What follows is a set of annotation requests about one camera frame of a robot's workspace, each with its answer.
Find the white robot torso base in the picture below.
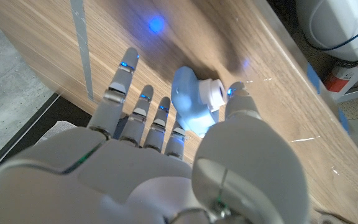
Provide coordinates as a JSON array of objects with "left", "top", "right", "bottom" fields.
[{"left": 295, "top": 0, "right": 358, "bottom": 66}]

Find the white cylinder with orange label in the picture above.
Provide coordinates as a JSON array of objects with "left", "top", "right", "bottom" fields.
[{"left": 323, "top": 60, "right": 358, "bottom": 94}]

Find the grey tape strip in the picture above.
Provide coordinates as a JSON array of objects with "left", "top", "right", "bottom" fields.
[{"left": 69, "top": 0, "right": 96, "bottom": 102}]

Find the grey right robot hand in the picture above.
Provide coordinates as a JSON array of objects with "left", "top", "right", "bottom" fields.
[{"left": 0, "top": 46, "right": 311, "bottom": 224}]

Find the blue tape piece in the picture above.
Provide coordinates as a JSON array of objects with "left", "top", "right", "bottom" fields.
[
  {"left": 306, "top": 62, "right": 322, "bottom": 95},
  {"left": 337, "top": 108, "right": 351, "bottom": 135}
]

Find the light blue toy camera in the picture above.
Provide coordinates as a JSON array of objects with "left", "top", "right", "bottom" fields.
[{"left": 170, "top": 65, "right": 229, "bottom": 139}]

